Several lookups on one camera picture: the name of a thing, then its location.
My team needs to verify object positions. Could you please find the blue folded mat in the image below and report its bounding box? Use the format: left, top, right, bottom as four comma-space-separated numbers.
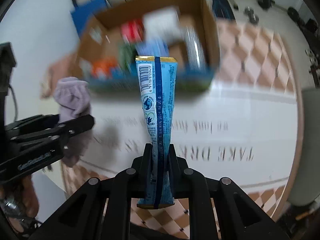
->
71, 0, 108, 37

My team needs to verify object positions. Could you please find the cardboard box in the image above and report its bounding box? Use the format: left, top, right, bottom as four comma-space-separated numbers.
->
70, 0, 220, 92

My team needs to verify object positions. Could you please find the orange snack packet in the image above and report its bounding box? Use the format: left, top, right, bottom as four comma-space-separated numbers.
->
91, 56, 118, 79

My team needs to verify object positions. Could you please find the long blue wrapper packet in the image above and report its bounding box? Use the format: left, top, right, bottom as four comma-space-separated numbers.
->
136, 56, 178, 209

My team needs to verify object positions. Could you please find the left operator hand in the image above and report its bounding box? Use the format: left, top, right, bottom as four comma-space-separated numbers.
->
1, 175, 40, 235

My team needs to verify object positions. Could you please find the green snack packet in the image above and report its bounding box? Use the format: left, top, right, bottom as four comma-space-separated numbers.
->
118, 43, 138, 73

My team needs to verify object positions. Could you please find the light blue tissue pack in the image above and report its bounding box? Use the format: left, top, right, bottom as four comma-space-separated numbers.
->
136, 39, 169, 57

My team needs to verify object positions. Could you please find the red snack packet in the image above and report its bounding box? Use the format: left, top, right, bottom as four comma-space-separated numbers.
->
120, 18, 144, 43

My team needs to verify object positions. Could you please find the lilac soft cloth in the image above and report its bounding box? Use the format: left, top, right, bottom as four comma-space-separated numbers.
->
53, 77, 92, 167

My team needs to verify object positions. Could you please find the chrome dumbbell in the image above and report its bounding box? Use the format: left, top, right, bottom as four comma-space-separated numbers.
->
244, 7, 254, 17
248, 14, 259, 25

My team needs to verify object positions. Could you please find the barbell on floor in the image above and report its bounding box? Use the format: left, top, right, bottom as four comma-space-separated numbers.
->
257, 0, 300, 22

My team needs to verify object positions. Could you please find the grey round chair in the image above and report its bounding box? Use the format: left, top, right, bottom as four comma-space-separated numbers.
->
288, 88, 319, 206

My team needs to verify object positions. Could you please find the silver yellow scrub sponge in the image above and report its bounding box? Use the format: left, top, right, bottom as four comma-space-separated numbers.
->
184, 27, 206, 71

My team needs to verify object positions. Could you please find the white soft bag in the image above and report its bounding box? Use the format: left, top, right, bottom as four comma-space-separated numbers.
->
142, 7, 183, 44

